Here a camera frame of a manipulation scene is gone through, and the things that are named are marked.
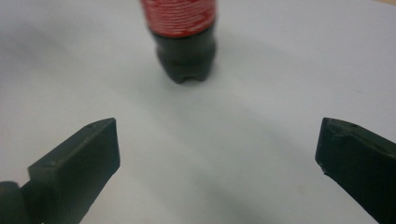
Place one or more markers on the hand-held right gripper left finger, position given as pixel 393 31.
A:
pixel 77 161

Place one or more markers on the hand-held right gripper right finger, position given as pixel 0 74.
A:
pixel 361 165

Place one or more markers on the cola bottle with red label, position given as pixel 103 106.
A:
pixel 183 46

